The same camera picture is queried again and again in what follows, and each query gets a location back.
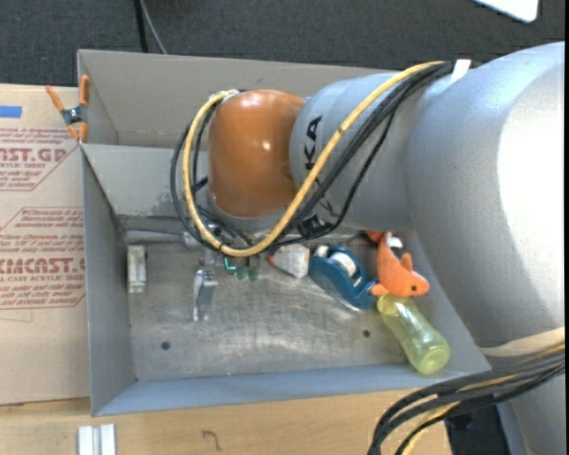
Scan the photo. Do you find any yellow-green clear plastic bottle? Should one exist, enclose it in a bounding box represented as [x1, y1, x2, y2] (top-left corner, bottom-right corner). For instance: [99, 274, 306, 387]
[376, 294, 451, 375]

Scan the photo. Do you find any brown cardboard board red print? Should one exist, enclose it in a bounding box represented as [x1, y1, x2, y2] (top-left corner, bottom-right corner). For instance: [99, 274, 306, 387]
[0, 82, 92, 410]

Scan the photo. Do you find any grey metal bin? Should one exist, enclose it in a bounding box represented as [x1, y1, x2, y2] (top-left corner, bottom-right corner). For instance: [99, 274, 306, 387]
[77, 48, 494, 418]

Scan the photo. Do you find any blue tape dispenser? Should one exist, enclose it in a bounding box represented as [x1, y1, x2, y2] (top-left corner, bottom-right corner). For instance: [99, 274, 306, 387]
[307, 244, 378, 312]

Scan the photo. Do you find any white bottle with orange tip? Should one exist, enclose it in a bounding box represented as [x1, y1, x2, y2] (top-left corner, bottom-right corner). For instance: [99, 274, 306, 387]
[266, 245, 311, 280]

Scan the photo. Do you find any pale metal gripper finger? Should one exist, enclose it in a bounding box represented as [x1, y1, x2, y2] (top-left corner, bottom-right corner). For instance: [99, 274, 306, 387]
[192, 268, 206, 322]
[201, 271, 220, 320]

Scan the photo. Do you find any orange toy fish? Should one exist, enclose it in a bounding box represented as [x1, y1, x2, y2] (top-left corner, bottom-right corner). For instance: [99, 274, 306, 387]
[365, 230, 431, 299]

